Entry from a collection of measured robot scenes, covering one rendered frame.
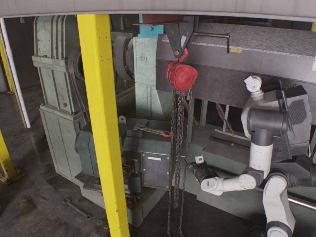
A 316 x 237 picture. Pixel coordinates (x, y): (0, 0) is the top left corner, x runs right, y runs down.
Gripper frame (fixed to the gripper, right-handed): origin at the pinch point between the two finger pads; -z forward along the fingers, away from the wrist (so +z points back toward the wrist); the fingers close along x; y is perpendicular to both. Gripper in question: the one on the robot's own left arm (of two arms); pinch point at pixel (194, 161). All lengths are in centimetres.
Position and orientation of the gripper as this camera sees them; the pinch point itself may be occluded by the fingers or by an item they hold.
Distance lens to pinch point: 142.2
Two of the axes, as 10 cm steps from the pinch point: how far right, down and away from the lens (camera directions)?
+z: 2.9, 4.3, -8.5
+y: 0.0, -8.9, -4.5
